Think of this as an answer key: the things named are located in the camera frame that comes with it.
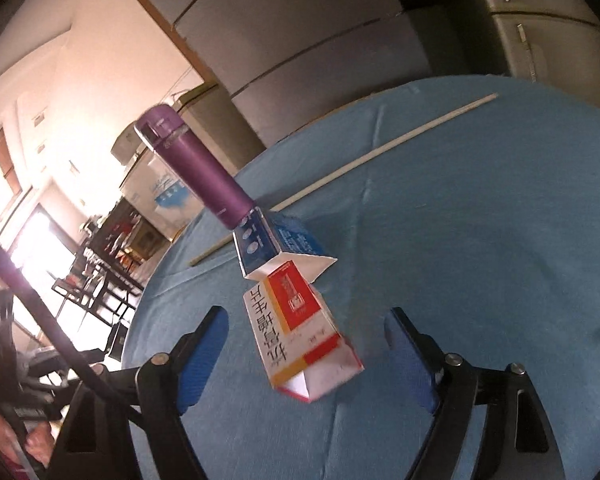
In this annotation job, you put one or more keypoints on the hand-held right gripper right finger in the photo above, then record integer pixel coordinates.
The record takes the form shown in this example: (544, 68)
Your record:
(411, 365)

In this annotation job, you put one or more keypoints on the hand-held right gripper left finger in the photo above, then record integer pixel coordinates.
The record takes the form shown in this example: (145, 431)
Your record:
(200, 360)

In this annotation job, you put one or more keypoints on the white orange medicine box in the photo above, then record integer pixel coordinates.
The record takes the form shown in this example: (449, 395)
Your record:
(290, 330)

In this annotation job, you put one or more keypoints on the person's left hand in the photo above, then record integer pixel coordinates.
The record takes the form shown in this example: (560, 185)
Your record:
(39, 442)

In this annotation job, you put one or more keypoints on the dark wooden chair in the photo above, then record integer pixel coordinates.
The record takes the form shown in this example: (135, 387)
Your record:
(95, 290)

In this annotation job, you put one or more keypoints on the glass balcony door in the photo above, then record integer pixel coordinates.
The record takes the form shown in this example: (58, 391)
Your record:
(35, 245)

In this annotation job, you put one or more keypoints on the blue tablecloth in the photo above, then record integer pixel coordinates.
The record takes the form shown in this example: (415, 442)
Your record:
(480, 235)

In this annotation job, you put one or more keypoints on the blue medicine box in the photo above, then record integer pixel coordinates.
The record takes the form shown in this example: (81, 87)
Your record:
(292, 240)

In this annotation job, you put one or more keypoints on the dark wooden table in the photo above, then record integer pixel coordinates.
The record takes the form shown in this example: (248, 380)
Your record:
(120, 227)

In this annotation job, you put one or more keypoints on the white chest freezer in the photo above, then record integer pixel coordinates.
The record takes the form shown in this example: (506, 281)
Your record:
(170, 200)

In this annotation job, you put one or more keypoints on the purple thermos bottle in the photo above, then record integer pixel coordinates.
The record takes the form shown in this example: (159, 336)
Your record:
(200, 175)

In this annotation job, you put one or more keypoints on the thin wooden stick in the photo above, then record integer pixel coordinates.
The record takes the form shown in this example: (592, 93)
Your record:
(380, 152)

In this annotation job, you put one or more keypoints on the white rice cooker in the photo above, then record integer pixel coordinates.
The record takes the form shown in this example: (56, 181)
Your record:
(127, 142)

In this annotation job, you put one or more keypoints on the grey refrigerator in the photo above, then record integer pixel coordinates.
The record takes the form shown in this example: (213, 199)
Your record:
(290, 35)

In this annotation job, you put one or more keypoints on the grey cabinet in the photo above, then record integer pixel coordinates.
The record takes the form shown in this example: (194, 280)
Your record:
(545, 20)

